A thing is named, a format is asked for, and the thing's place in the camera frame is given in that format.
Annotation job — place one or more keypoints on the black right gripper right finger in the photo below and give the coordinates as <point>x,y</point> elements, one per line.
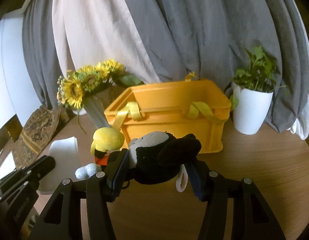
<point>237,201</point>

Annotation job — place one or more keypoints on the white plant pot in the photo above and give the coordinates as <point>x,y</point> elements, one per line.
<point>251,110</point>

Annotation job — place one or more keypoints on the yellow ribbon handle right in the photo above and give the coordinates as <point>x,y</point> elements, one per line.
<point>197,107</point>

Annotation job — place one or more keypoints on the grey curtain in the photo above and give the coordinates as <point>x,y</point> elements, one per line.
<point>208,37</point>

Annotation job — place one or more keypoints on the yellow ribbon handle left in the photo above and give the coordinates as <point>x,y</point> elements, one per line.
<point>132,109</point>

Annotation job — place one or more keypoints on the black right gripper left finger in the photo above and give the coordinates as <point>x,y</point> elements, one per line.
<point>61,216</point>

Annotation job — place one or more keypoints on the orange plastic crate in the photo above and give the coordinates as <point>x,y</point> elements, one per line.
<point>164,107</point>

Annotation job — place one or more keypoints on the grey ribbed vase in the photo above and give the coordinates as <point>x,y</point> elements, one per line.
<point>95,106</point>

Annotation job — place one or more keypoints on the yellow ribbon back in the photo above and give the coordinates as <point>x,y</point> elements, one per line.
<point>189,77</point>

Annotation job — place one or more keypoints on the green leafy plant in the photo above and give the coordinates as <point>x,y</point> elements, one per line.
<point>259,75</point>

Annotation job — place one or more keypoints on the yellow ribbon handle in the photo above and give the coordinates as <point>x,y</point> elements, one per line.
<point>132,109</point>
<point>197,107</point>

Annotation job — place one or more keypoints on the black penguin plush keychain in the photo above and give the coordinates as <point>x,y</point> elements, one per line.
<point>152,159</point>

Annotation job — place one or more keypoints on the sunflower bouquet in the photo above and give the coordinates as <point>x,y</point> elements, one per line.
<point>88,80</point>

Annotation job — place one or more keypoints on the white sheer curtain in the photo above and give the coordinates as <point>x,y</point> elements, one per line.
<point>90,31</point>

